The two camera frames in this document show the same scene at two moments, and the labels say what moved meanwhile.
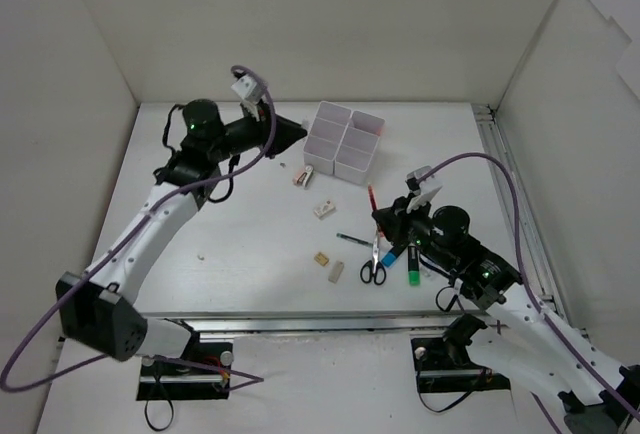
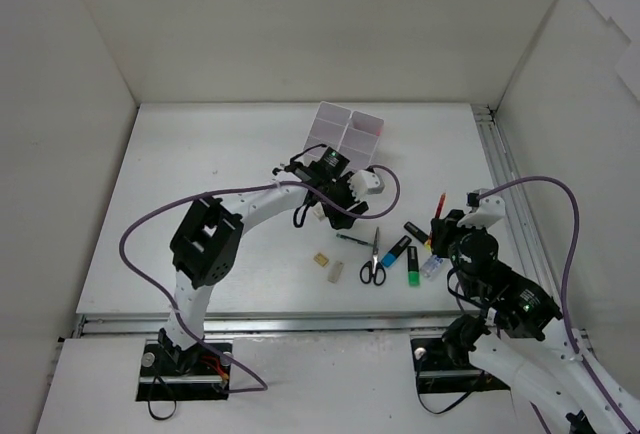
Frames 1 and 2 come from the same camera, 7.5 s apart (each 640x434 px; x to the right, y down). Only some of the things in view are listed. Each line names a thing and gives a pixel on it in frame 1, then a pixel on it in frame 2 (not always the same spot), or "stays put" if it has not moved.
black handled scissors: [374, 268] stays put
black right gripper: [398, 217] to [441, 233]
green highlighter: [413, 264] stays put
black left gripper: [273, 128] to [343, 199]
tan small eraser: [321, 259] stays put
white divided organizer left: [322, 143] stays put
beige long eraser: [336, 272] stays put
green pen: [355, 240] stays put
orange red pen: [372, 198] to [440, 207]
